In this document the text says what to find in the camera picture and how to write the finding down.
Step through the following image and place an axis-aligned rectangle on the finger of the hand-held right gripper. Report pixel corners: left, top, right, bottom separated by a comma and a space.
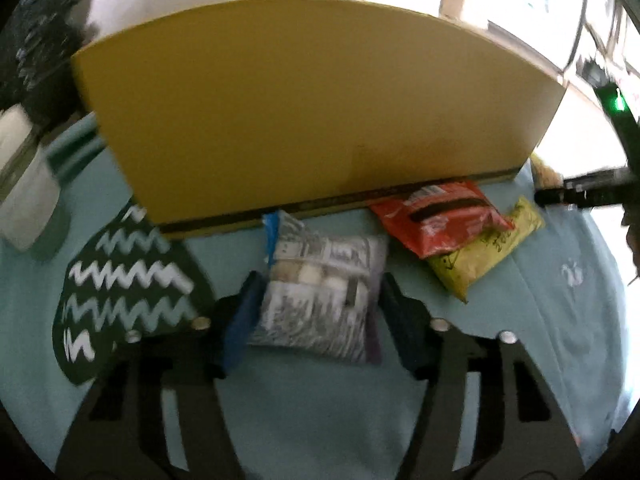
534, 166, 640, 208

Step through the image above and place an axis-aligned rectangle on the grey blue snack packet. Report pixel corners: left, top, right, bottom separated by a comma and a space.
247, 210, 391, 366

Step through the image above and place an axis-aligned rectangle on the red crinkled snack packet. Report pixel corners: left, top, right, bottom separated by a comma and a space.
367, 180, 516, 260

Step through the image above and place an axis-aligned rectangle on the yellow round cake packet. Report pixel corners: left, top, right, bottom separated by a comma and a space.
527, 152, 563, 191

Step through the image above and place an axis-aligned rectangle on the yellow cardboard box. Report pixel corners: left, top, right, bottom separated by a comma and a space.
70, 0, 568, 241

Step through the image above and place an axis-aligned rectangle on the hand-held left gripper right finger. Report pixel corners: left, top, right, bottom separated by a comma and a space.
379, 274, 586, 480

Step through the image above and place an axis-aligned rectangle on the dark carved wooden furniture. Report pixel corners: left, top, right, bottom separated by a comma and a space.
0, 0, 101, 121

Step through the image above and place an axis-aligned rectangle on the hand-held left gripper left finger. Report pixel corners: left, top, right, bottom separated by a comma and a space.
55, 270, 268, 480

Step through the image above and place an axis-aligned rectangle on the white lidded cup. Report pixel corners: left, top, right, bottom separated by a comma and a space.
0, 105, 63, 253

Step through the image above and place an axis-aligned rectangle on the yellow green snack packet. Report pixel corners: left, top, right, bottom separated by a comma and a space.
425, 195, 547, 305

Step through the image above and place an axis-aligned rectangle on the framed lotus painting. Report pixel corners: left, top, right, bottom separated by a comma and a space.
450, 0, 588, 76

